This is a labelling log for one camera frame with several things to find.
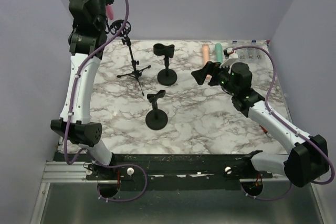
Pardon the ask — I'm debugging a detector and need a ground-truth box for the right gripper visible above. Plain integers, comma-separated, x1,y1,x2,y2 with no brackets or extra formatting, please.
192,60,238,95

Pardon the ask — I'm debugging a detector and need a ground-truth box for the pink microphone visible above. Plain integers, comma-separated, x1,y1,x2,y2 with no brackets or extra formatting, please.
106,5,114,20

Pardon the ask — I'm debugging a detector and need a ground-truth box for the beige microphone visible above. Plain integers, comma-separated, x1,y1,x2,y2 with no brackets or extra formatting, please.
201,44,211,83

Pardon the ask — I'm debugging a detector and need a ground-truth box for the green microphone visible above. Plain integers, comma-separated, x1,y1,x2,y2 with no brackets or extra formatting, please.
214,43,223,63

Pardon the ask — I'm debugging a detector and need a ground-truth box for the tripod mic stand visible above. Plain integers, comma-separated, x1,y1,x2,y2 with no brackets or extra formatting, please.
109,19,151,96

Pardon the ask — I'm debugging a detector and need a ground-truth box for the tall round-base mic stand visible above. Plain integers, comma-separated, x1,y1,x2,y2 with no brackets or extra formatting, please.
153,43,177,86

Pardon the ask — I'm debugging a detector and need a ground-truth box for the short round-base mic stand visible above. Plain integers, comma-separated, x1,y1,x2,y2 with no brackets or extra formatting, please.
145,90,168,131

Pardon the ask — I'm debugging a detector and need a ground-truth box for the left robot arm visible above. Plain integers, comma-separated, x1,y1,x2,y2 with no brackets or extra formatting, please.
50,0,117,179

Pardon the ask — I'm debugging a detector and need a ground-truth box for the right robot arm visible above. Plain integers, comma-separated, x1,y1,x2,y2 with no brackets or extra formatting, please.
191,61,330,187

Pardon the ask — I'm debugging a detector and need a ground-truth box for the clear plastic parts box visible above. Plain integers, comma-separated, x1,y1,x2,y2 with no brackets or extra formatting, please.
224,40,267,63

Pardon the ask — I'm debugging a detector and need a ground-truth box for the red adjustable wrench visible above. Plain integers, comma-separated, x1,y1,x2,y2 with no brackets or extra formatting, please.
260,126,273,138

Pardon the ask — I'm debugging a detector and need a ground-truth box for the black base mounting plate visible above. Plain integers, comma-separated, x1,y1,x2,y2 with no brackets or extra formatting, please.
79,154,272,191

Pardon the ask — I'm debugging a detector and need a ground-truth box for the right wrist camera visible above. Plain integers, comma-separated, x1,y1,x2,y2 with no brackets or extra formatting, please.
220,47,239,68

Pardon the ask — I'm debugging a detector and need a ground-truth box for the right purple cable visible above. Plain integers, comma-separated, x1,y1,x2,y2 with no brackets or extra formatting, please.
225,45,335,201

